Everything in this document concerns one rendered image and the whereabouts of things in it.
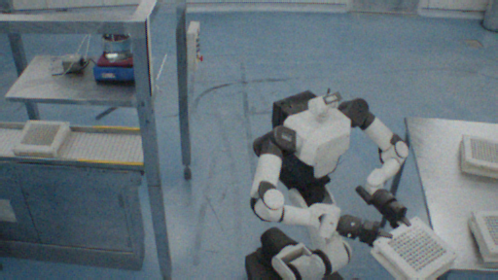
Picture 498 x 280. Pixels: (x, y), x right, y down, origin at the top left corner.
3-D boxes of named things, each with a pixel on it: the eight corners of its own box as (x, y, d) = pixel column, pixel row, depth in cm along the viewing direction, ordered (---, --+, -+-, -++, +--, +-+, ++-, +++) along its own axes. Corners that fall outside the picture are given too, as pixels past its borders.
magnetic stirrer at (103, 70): (147, 59, 239) (145, 43, 233) (136, 84, 222) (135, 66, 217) (106, 58, 239) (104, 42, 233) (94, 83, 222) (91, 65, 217)
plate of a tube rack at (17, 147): (70, 124, 261) (69, 121, 260) (55, 154, 242) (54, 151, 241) (28, 122, 261) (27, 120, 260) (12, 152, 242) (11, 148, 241)
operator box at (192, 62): (199, 57, 328) (199, 21, 312) (195, 71, 314) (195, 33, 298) (190, 57, 328) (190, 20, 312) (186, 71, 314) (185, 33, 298)
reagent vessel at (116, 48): (138, 47, 230) (136, 10, 219) (130, 63, 218) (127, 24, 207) (107, 46, 230) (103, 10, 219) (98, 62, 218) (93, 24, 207)
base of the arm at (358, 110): (341, 132, 237) (328, 112, 236) (361, 117, 240) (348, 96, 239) (354, 131, 223) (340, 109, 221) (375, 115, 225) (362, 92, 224)
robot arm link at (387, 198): (412, 203, 199) (395, 186, 208) (394, 211, 196) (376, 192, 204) (406, 225, 207) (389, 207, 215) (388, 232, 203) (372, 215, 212)
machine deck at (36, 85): (154, 63, 244) (154, 56, 241) (137, 109, 214) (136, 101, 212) (37, 61, 244) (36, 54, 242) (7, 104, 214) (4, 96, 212)
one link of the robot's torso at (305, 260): (275, 269, 278) (312, 251, 237) (304, 254, 287) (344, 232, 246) (289, 294, 274) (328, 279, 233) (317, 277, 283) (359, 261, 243)
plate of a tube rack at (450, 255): (415, 287, 176) (416, 284, 174) (372, 244, 191) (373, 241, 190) (458, 257, 186) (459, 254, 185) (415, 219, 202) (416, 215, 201)
